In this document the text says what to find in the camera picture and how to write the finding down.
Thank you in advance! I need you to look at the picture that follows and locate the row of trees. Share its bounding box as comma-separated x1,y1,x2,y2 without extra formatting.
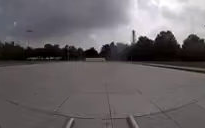
0,30,205,62

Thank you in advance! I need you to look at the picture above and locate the low white wall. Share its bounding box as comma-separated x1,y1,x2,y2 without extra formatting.
85,57,106,63

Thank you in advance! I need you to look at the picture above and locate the raised kerb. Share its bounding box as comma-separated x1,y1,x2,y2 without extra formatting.
136,62,205,75

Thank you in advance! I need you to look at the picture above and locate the robot's own part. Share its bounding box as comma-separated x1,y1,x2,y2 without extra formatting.
63,117,76,128
127,114,140,128

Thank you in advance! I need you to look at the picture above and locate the tall tower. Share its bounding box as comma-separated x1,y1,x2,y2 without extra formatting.
131,29,136,44

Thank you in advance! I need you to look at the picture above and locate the grey paved plaza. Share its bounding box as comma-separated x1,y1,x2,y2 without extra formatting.
0,60,205,128

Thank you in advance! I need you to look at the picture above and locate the row of white vehicles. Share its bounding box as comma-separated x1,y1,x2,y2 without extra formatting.
26,56,63,62

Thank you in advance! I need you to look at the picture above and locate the grass strip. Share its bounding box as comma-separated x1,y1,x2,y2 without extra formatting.
136,60,205,70

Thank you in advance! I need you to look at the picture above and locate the street lamp pole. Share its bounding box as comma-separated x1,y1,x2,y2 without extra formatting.
25,29,34,49

